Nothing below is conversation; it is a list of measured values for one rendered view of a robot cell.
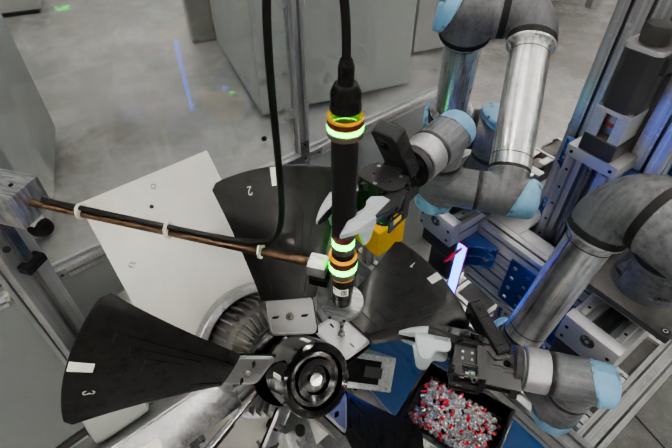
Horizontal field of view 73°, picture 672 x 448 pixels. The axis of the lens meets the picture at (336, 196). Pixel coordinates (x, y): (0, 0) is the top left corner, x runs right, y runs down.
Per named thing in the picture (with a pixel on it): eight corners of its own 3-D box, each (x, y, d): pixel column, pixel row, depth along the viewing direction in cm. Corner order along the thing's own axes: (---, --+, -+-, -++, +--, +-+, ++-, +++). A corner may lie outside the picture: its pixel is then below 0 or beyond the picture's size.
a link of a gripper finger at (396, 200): (385, 228, 62) (412, 192, 68) (386, 220, 61) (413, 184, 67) (355, 215, 64) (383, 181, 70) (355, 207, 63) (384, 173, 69)
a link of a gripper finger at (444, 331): (429, 329, 80) (480, 341, 78) (430, 321, 81) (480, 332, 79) (424, 341, 83) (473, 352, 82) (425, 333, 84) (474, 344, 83)
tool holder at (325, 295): (304, 314, 75) (301, 276, 69) (316, 280, 80) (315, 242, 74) (357, 326, 73) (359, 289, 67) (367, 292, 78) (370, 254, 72)
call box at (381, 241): (339, 228, 134) (339, 202, 127) (364, 213, 139) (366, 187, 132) (376, 261, 125) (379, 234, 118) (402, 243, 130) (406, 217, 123)
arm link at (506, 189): (560, 8, 98) (526, 228, 88) (507, 3, 101) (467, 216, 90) (579, -32, 87) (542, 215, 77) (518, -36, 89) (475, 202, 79)
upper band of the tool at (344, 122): (322, 143, 53) (322, 121, 51) (332, 123, 56) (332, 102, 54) (358, 148, 52) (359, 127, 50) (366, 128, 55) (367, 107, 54)
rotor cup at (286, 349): (231, 370, 79) (256, 391, 68) (285, 305, 85) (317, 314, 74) (286, 420, 83) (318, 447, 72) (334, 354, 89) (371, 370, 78)
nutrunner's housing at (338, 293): (328, 319, 77) (323, 64, 47) (334, 300, 80) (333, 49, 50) (350, 324, 76) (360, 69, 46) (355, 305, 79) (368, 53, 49)
